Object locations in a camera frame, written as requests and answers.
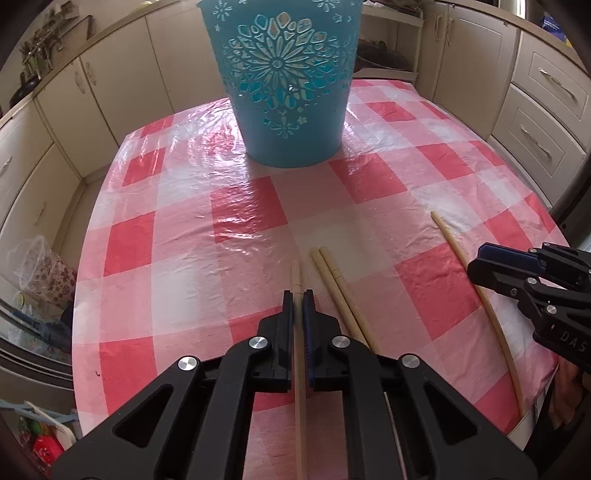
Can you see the grey sliding door frame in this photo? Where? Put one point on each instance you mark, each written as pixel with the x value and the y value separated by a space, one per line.
pixel 27 360

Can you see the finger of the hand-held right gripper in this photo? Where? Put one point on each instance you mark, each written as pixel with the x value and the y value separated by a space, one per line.
pixel 503 277
pixel 505 254

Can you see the blue box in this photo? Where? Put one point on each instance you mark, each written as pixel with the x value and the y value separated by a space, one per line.
pixel 551 27

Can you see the white kitchen trolley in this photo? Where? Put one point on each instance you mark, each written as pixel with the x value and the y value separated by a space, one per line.
pixel 418 41

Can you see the pale wooden chopstick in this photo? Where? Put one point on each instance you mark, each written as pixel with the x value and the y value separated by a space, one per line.
pixel 451 240
pixel 343 286
pixel 296 277
pixel 333 290

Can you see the wall utensil rack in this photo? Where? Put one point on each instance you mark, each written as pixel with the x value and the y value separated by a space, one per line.
pixel 41 50

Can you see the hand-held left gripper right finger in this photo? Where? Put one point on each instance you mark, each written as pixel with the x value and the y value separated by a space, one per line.
pixel 308 337

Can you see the cream kitchen base cabinets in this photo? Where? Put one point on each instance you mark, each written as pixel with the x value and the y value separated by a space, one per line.
pixel 115 83

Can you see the turquoise perforated plastic basket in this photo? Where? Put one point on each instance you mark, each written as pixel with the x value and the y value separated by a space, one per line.
pixel 286 138

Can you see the red toy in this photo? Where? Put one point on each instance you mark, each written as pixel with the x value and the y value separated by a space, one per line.
pixel 48 452

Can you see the pink checked plastic tablecloth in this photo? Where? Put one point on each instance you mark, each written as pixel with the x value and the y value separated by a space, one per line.
pixel 184 258

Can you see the dark wok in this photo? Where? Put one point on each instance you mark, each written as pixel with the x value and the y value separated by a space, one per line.
pixel 383 55

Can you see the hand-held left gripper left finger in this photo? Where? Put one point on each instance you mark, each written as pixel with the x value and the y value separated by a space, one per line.
pixel 289 323

